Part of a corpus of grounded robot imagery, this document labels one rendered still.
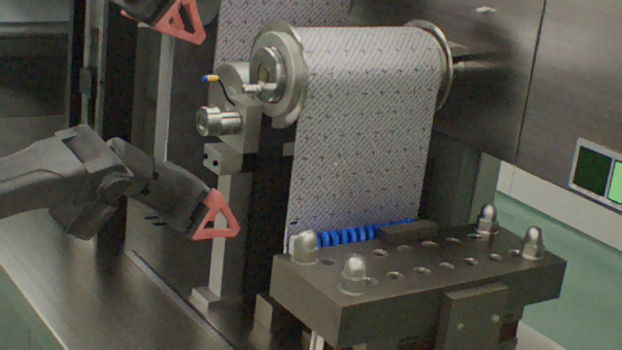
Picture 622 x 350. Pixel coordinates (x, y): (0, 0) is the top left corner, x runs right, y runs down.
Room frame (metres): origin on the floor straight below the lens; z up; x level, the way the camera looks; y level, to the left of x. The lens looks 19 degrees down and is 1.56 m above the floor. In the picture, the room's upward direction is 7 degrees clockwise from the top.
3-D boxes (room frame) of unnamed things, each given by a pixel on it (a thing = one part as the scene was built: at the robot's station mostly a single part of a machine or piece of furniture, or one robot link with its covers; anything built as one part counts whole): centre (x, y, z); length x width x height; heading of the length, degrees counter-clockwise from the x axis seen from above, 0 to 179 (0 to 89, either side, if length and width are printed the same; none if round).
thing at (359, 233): (1.31, -0.08, 1.03); 0.21 x 0.04 x 0.03; 126
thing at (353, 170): (1.33, -0.07, 1.11); 0.23 x 0.01 x 0.18; 126
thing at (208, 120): (1.29, 0.15, 1.18); 0.04 x 0.02 x 0.04; 36
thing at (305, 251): (1.20, 0.00, 1.05); 0.04 x 0.04 x 0.04
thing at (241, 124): (1.31, 0.12, 1.05); 0.06 x 0.05 x 0.31; 126
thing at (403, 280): (1.26, -0.17, 1.00); 0.40 x 0.16 x 0.06; 126
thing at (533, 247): (1.31, -0.33, 1.05); 0.04 x 0.04 x 0.04
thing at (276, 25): (1.31, 0.07, 1.25); 0.15 x 0.01 x 0.15; 36
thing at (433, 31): (1.46, -0.14, 1.25); 0.15 x 0.01 x 0.15; 36
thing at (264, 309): (1.33, -0.07, 0.92); 0.28 x 0.04 x 0.04; 126
